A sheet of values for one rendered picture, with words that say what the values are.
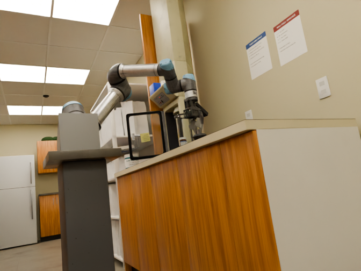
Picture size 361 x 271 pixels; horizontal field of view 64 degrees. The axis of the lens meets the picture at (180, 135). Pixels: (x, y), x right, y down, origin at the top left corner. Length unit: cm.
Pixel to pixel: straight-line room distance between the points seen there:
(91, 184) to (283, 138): 88
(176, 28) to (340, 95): 138
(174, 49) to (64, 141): 128
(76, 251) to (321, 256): 101
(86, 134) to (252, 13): 149
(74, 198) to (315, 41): 153
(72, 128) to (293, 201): 104
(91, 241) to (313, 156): 104
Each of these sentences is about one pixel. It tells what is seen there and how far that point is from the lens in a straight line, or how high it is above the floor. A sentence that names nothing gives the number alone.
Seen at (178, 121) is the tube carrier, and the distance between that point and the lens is 180.
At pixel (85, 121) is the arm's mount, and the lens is 150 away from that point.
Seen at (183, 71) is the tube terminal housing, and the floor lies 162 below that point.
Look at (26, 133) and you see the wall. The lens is 763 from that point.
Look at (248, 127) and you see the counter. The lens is 113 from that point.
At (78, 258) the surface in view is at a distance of 142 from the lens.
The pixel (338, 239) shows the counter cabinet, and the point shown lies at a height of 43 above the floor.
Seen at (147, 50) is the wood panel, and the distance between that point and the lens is 275.
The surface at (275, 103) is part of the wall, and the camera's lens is 204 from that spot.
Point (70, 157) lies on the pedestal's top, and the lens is 136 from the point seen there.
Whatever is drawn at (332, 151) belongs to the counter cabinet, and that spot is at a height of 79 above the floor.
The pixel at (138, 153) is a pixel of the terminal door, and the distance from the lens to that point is 243.
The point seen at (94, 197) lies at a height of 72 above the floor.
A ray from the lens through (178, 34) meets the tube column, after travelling 250.
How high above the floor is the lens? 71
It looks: 10 degrees up
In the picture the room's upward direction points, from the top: 7 degrees counter-clockwise
